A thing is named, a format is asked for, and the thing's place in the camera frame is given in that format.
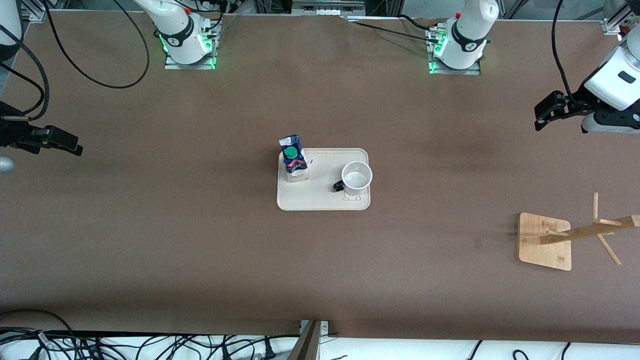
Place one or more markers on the blue white milk carton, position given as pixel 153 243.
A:
pixel 295 155

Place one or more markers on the wooden mug tree rack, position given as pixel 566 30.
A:
pixel 542 245

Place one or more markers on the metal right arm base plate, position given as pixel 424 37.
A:
pixel 175 66

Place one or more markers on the beige rabbit print tray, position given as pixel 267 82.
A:
pixel 320 197

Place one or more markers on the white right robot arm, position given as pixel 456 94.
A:
pixel 175 35

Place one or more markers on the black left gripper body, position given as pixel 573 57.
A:
pixel 576 102

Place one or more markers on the aluminium frame profile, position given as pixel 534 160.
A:
pixel 35 11
pixel 617 22

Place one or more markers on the grey equipment box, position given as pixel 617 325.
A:
pixel 327 7

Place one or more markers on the dark camera mount post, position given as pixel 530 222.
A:
pixel 306 347

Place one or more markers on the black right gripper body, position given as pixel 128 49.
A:
pixel 11 134

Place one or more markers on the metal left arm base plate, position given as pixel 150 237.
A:
pixel 472 72

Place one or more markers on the silver table edge bracket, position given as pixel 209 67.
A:
pixel 325 327

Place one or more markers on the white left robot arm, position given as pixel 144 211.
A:
pixel 467 30

